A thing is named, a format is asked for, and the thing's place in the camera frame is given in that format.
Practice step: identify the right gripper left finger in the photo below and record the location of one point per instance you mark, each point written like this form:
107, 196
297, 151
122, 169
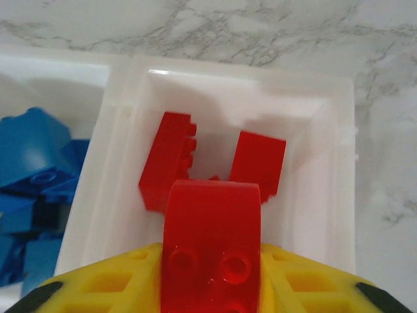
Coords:
97, 287

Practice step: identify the long red lego brick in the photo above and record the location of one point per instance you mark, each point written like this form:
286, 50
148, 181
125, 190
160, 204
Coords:
167, 159

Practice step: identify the blue lego brick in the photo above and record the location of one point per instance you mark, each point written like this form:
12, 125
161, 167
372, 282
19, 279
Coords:
39, 182
16, 216
40, 262
32, 140

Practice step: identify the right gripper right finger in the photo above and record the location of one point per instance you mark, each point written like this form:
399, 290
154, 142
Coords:
309, 287

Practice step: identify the red curved lego brick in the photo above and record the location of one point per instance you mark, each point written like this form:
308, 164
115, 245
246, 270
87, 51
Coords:
211, 221

